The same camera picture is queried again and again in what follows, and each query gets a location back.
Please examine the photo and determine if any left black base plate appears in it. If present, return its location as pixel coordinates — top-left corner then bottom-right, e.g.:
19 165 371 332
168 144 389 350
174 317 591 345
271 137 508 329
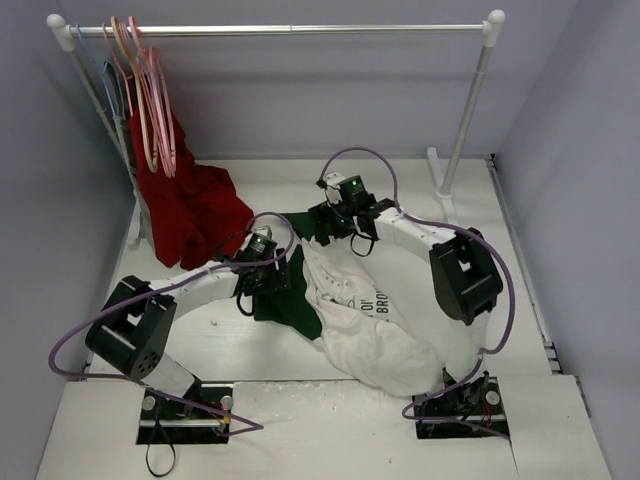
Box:
136 389 231 445

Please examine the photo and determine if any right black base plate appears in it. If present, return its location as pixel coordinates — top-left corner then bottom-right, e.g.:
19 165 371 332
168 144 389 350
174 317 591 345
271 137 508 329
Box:
412 373 510 440

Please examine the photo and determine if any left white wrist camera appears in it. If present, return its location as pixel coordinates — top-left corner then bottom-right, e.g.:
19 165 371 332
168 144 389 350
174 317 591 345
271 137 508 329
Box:
252 225 273 240

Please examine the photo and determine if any black loop cable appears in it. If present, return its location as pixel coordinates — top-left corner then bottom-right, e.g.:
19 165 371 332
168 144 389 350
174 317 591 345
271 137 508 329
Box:
144 404 176 479

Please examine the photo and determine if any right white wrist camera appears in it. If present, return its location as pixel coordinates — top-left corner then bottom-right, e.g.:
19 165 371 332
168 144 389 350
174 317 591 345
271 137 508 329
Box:
316 172 346 189

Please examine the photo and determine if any white metal clothes rack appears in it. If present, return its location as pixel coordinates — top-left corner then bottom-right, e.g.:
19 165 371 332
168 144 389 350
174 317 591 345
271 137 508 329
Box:
46 11 507 251

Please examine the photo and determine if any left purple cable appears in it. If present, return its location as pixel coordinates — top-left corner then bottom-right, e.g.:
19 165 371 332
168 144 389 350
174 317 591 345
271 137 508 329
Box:
47 212 296 441

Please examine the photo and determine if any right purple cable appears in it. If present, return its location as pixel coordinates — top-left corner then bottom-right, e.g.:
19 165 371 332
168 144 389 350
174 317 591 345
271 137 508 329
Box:
319 146 516 441

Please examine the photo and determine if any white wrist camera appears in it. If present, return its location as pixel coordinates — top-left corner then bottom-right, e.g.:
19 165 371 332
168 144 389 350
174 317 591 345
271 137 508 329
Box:
316 172 346 189
252 225 273 240

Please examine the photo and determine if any white green raglan t shirt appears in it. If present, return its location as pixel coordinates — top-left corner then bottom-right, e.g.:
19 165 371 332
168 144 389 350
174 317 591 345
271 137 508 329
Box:
253 212 446 399

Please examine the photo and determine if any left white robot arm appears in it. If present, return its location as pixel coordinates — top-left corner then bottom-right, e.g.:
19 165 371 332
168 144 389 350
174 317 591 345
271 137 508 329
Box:
85 232 289 420

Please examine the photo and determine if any beige wooden hanger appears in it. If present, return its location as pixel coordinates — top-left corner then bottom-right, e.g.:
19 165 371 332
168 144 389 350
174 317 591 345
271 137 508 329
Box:
110 17 161 175

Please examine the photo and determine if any red t shirt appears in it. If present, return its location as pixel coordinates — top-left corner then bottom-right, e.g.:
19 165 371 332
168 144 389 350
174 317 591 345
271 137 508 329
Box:
129 113 254 270

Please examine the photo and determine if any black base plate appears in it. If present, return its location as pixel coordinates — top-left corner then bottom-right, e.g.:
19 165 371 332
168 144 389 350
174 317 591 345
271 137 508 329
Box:
412 373 510 440
136 389 231 445

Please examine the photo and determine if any purple cable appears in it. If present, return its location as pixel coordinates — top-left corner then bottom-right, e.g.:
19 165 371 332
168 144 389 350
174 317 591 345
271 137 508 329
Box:
47 212 296 441
319 146 516 441

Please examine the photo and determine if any blue plastic hanger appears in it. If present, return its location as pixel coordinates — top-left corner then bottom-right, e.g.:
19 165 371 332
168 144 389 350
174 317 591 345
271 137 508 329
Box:
75 24 125 117

